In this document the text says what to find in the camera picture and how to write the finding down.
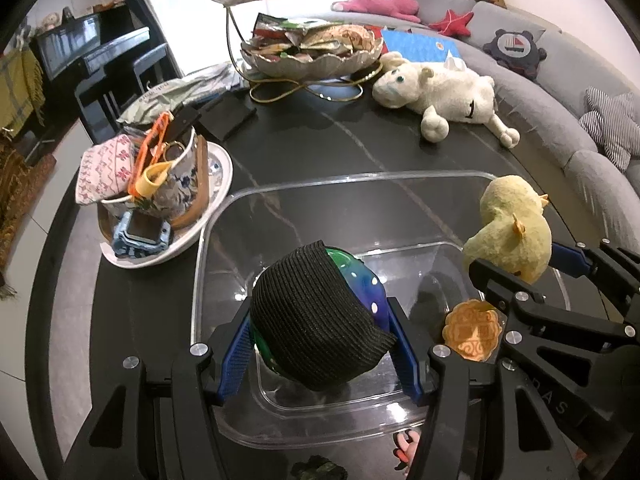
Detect yellow plush toy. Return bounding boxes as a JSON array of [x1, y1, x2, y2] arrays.
[[462, 175, 553, 283]]

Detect black piano bench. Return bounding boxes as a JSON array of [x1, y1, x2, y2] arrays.
[[75, 42, 171, 131]]

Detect pink rabbit figure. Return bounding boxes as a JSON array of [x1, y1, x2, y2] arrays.
[[393, 430, 421, 473]]

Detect yellow tape roll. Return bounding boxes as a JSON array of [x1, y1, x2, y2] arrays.
[[141, 161, 171, 196]]

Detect small black toy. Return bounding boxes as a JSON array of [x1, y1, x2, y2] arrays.
[[291, 455, 348, 480]]

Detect mooncake keychain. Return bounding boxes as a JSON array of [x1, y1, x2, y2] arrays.
[[441, 299, 501, 363]]

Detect clear plastic container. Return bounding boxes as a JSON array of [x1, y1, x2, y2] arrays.
[[191, 171, 571, 450]]

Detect ball with black knit cover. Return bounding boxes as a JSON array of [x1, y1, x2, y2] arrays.
[[250, 241, 398, 392]]

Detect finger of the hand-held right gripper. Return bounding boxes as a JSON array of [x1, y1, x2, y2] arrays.
[[551, 242, 640, 321], [469, 258, 640, 356]]

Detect black wallet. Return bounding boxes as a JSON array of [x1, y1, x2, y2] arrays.
[[197, 92, 256, 141]]

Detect blue curtain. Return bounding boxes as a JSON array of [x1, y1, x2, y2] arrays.
[[102, 0, 173, 58]]

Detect navy ship wheel cushion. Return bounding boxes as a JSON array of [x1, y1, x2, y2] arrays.
[[482, 28, 547, 80]]

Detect white plush sheep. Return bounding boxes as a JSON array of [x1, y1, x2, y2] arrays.
[[372, 51, 521, 148]]

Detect black piano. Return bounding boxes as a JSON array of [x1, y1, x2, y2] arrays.
[[30, 2, 151, 91]]

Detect orange plastic frame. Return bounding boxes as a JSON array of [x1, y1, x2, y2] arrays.
[[127, 111, 173, 196]]

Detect white plate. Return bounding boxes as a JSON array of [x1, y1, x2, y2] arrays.
[[97, 141, 234, 270]]

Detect striped star cushion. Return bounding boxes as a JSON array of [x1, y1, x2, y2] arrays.
[[579, 86, 640, 171]]

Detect red star plush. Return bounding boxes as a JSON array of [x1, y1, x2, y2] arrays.
[[428, 10, 475, 37]]

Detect grey plastic bag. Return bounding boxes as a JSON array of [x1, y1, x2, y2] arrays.
[[117, 67, 236, 123]]

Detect silver lotus fruit stand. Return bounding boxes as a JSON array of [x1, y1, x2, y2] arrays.
[[199, 0, 386, 103]]

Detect grey sofa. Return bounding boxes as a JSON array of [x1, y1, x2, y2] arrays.
[[412, 0, 640, 256]]

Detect brown patterned cloth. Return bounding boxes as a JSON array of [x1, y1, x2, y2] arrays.
[[0, 130, 58, 301]]

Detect white low cabinet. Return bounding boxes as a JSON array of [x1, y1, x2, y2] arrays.
[[20, 120, 86, 241]]

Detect pink patterned pouch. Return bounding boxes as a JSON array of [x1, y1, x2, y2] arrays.
[[75, 134, 137, 206]]

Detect black marble desktop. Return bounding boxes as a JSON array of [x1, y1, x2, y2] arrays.
[[25, 55, 640, 480]]

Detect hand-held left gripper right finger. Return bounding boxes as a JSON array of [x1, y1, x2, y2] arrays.
[[387, 305, 581, 480]]

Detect yellow plaid blanket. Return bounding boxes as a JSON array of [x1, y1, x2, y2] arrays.
[[0, 50, 46, 136]]

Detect blue toy watch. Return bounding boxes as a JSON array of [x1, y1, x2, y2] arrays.
[[112, 210, 173, 259]]

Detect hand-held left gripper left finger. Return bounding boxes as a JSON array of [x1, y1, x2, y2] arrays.
[[62, 302, 257, 480]]

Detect pile of snack packets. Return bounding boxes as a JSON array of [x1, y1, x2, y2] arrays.
[[242, 12, 383, 58]]

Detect pink plush toy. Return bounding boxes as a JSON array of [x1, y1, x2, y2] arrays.
[[331, 0, 422, 23]]

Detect floral basket with wooden handle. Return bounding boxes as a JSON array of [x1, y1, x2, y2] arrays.
[[100, 125, 211, 226]]

